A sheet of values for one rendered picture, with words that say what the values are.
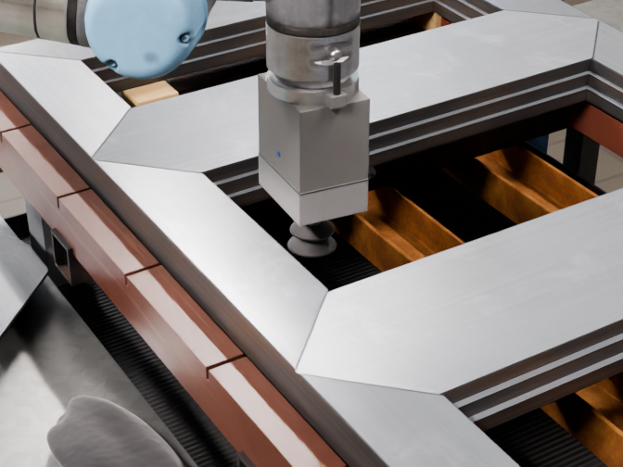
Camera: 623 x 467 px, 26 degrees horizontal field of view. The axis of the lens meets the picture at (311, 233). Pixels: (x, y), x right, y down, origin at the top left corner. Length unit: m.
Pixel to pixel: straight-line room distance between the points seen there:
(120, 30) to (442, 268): 0.53
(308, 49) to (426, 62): 0.69
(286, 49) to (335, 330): 0.30
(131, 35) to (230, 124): 0.68
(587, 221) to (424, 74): 0.38
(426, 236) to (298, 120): 0.64
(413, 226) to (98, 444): 0.54
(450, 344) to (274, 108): 0.28
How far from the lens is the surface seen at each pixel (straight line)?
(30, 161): 1.62
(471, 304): 1.28
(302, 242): 1.16
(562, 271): 1.34
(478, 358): 1.22
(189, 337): 1.30
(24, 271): 1.61
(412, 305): 1.27
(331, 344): 1.22
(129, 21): 0.91
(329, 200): 1.11
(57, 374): 1.51
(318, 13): 1.04
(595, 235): 1.40
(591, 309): 1.29
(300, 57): 1.06
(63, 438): 1.39
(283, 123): 1.10
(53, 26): 0.95
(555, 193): 1.81
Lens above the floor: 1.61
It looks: 33 degrees down
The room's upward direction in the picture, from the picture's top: straight up
